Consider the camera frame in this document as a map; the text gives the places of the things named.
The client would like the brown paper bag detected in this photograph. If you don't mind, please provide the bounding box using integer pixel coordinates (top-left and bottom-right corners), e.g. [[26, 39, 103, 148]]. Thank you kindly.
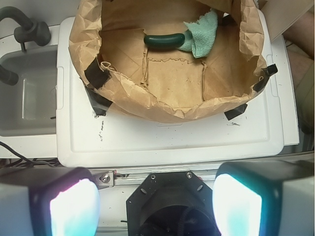
[[69, 0, 266, 123]]

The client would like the cardboard box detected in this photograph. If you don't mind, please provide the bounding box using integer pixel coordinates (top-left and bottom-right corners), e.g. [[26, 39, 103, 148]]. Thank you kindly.
[[256, 0, 315, 42]]

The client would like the grey toy sink basin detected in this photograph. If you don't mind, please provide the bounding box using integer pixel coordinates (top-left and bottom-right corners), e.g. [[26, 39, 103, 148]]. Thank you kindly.
[[0, 45, 57, 137]]

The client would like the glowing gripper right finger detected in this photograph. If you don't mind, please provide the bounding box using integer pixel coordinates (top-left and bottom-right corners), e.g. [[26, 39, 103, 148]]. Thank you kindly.
[[212, 161, 315, 236]]

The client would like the light green cloth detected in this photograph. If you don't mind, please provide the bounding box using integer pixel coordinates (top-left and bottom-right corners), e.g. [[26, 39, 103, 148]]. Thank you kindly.
[[177, 10, 218, 59]]

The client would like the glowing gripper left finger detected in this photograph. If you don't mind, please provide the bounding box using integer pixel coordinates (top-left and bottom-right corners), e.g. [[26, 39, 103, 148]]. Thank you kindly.
[[0, 167, 100, 236]]

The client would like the green plastic pickle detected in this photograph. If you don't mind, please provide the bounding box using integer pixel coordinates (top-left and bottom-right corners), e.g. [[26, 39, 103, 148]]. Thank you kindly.
[[144, 33, 185, 50]]

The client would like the black tape strip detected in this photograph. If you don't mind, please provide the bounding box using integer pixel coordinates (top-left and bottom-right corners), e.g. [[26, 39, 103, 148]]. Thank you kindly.
[[85, 87, 113, 116], [84, 58, 112, 89], [253, 63, 278, 93], [224, 103, 248, 120]]

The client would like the black cable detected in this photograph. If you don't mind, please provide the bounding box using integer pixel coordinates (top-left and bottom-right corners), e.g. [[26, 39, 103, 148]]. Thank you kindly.
[[0, 141, 60, 169]]

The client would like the metal corner bracket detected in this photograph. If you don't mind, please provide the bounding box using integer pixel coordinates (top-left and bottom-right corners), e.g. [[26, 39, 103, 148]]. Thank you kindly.
[[93, 171, 115, 190]]

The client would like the grey toy faucet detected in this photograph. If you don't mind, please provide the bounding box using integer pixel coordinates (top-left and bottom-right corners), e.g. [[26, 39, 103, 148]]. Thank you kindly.
[[0, 6, 51, 52]]

